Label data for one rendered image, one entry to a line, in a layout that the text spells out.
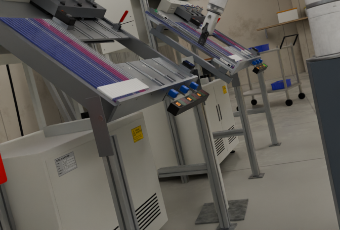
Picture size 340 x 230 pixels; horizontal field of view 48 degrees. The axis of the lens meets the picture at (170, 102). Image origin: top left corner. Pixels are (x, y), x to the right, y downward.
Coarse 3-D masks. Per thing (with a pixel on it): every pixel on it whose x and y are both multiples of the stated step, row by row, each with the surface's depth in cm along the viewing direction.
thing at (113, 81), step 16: (32, 32) 126; (48, 32) 133; (64, 32) 141; (48, 48) 121; (64, 48) 128; (80, 48) 135; (64, 64) 117; (80, 64) 122; (96, 64) 128; (112, 64) 136; (96, 80) 117; (112, 80) 123; (128, 80) 129; (112, 96) 113; (128, 96) 118
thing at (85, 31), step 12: (0, 0) 142; (0, 12) 131; (12, 12) 137; (24, 12) 143; (36, 12) 149; (84, 24) 164; (96, 24) 172; (108, 24) 182; (84, 36) 151; (96, 36) 158; (108, 36) 165; (120, 36) 173
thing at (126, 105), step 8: (184, 80) 154; (192, 80) 164; (160, 88) 134; (168, 88) 142; (176, 88) 150; (136, 96) 118; (144, 96) 124; (152, 96) 131; (160, 96) 139; (120, 104) 111; (128, 104) 116; (136, 104) 122; (144, 104) 129; (152, 104) 136; (120, 112) 115; (128, 112) 120; (112, 120) 113
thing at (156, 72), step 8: (120, 64) 143; (128, 64) 146; (136, 64) 151; (144, 64) 156; (152, 64) 161; (160, 64) 165; (168, 64) 172; (128, 72) 139; (136, 72) 143; (144, 72) 147; (152, 72) 152; (160, 72) 156; (168, 72) 161; (176, 72) 166; (144, 80) 140; (152, 80) 143; (160, 80) 148; (168, 80) 152; (176, 80) 157; (152, 88) 137
